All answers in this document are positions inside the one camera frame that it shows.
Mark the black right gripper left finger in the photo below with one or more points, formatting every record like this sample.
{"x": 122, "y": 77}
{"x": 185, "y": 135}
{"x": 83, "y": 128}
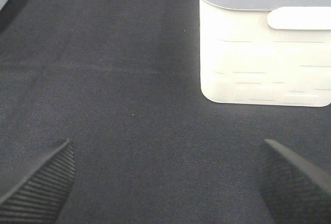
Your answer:
{"x": 36, "y": 190}

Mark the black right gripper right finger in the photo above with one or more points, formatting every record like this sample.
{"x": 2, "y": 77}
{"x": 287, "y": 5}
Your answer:
{"x": 293, "y": 189}

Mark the black table cloth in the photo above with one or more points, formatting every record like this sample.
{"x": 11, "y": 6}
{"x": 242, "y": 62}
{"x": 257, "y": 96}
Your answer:
{"x": 121, "y": 80}

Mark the white basket with grey rim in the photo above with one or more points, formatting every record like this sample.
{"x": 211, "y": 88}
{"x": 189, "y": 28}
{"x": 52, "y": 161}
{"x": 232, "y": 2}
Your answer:
{"x": 272, "y": 52}

